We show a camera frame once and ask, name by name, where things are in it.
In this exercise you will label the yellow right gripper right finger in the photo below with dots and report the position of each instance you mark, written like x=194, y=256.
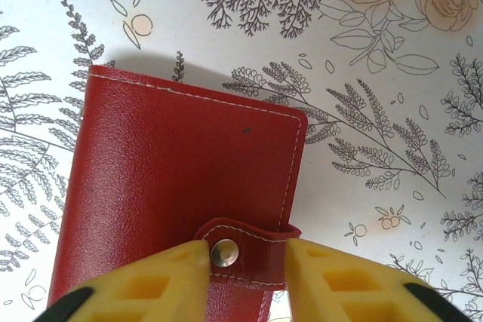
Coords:
x=339, y=288

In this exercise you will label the red leather card holder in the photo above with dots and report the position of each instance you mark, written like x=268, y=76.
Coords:
x=170, y=171

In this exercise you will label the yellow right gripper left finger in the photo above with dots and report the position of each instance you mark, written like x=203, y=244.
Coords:
x=151, y=292

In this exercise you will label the floral patterned table cover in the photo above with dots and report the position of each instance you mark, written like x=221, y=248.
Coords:
x=377, y=194

